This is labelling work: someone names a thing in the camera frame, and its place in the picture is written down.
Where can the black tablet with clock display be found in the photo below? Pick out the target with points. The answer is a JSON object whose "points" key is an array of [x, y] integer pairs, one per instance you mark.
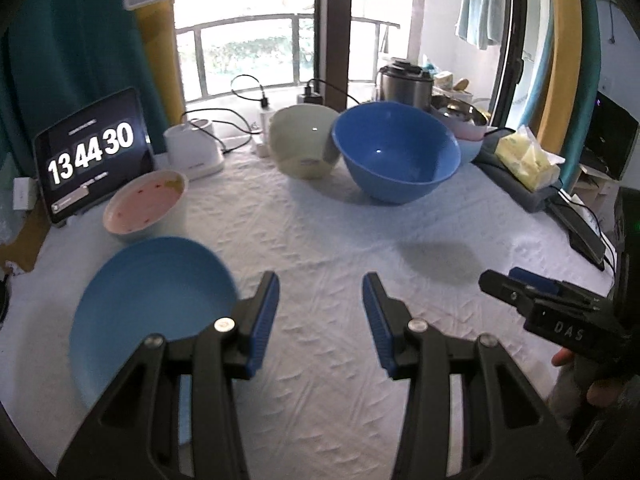
{"points": [[95, 155]]}

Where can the white desk lamp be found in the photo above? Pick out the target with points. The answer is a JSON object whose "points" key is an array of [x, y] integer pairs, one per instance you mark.
{"points": [[192, 150]]}

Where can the small pink bowl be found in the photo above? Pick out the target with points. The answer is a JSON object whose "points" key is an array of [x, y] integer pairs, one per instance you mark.
{"points": [[472, 132]]}

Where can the large blue bowl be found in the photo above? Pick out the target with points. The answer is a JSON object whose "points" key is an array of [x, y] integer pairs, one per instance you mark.
{"points": [[395, 150]]}

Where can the teal curtain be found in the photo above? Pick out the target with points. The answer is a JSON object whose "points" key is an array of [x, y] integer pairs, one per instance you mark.
{"points": [[75, 35], [590, 85]]}

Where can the white paper card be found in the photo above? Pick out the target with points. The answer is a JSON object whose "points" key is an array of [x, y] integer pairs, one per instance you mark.
{"points": [[24, 194]]}

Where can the black flat device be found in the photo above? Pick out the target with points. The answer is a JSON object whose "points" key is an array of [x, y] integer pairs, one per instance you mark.
{"points": [[582, 235]]}

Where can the stainless steel bowl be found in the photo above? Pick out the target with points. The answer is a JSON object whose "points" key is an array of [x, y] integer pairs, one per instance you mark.
{"points": [[457, 110]]}

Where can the yellow curtain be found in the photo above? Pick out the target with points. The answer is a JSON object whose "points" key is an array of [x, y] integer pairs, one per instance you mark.
{"points": [[565, 60], [155, 60]]}

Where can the balcony railing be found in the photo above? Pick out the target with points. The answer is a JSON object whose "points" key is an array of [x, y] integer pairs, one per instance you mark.
{"points": [[250, 21]]}

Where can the person's right hand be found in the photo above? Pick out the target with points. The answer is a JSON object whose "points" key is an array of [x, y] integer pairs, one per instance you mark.
{"points": [[605, 392]]}

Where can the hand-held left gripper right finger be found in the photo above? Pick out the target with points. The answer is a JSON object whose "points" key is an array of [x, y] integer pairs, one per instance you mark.
{"points": [[375, 320]]}

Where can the hanging light blue towel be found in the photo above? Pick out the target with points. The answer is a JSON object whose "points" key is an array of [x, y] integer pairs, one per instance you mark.
{"points": [[480, 10]]}

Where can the black monitor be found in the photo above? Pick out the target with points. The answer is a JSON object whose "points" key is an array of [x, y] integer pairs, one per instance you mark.
{"points": [[612, 135]]}

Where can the light blue oval plate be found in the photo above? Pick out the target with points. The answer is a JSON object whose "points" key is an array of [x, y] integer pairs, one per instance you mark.
{"points": [[150, 300]]}

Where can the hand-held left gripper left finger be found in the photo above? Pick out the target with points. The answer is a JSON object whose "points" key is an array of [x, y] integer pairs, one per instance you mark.
{"points": [[262, 320]]}

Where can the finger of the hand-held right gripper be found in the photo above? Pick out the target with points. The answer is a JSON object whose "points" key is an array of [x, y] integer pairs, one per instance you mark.
{"points": [[535, 280], [500, 287]]}

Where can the black round puck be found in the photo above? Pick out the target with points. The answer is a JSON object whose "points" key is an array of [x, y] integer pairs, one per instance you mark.
{"points": [[3, 300]]}

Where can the yellow tissue pack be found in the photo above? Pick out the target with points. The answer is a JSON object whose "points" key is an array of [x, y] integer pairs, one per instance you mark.
{"points": [[525, 160]]}

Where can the white bowl with pink inside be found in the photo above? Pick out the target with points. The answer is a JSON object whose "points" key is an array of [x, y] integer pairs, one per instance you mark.
{"points": [[145, 200]]}

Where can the pale green bowl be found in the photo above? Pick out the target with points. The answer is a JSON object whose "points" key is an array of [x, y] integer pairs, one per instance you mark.
{"points": [[305, 140]]}

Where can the white charger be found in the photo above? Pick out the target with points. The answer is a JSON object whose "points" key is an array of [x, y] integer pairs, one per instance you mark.
{"points": [[265, 115]]}

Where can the small light blue bowl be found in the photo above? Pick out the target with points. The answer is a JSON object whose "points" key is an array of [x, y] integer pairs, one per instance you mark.
{"points": [[470, 151]]}

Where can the black charger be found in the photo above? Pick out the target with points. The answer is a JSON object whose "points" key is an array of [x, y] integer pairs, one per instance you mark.
{"points": [[313, 96]]}

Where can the dark sliding door frame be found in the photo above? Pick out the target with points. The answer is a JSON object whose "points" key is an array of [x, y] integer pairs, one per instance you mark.
{"points": [[332, 25], [512, 35]]}

